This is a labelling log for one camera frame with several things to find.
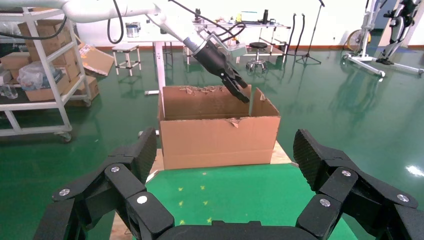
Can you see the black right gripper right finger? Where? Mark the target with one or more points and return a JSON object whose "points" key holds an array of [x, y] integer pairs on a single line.
{"points": [[341, 180]]}

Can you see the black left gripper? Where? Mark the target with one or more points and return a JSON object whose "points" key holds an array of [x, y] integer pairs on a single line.
{"points": [[213, 59]]}

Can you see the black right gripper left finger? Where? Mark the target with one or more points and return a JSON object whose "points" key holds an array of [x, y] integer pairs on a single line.
{"points": [[121, 180]]}

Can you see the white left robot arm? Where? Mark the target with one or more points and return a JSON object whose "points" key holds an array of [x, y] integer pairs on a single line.
{"points": [[99, 10]]}

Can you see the large open cardboard carton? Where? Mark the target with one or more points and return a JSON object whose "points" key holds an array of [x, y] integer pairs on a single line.
{"points": [[218, 142]]}

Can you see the cardboard box with label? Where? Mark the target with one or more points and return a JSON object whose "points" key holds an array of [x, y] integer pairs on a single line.
{"points": [[91, 89]]}

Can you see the long cardboard box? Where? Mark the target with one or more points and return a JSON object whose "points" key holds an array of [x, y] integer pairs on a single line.
{"points": [[46, 94]]}

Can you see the flattened cardboard sheet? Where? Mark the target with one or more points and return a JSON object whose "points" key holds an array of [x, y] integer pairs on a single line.
{"points": [[97, 59]]}

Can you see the small flat cardboard box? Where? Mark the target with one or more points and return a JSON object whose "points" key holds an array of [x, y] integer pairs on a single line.
{"points": [[15, 60]]}

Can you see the stacked cardboard boxes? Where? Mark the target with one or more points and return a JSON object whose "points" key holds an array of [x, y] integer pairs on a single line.
{"points": [[49, 36]]}

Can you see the black round stool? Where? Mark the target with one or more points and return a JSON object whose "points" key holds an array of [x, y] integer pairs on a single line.
{"points": [[257, 45]]}

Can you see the cluttered white work table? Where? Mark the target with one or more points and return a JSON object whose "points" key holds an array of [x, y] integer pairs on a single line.
{"points": [[265, 26]]}

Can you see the black bottle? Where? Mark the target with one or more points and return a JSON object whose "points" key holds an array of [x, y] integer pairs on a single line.
{"points": [[265, 16]]}

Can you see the black tripod stand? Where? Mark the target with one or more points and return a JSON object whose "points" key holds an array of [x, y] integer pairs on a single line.
{"points": [[309, 56]]}

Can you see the green table cloth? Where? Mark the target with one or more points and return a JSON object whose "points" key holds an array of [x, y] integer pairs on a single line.
{"points": [[238, 195]]}

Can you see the white wheeled shelf cart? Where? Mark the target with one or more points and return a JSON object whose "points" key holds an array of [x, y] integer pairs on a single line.
{"points": [[33, 106]]}

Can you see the small white stool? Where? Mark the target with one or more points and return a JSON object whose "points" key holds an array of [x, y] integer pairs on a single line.
{"points": [[126, 49]]}

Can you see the metal can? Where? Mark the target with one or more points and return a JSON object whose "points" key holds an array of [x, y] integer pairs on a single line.
{"points": [[133, 30]]}

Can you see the white gantry stand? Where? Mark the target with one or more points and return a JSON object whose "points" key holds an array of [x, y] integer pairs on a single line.
{"points": [[364, 59]]}

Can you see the clear plastic bag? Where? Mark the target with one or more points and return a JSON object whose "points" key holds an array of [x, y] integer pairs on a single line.
{"points": [[33, 76]]}

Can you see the grey humanoid robot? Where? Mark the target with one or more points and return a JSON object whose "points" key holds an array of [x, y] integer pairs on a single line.
{"points": [[396, 30]]}

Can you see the white metal table frame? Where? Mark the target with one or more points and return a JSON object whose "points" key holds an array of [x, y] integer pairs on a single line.
{"points": [[160, 66]]}

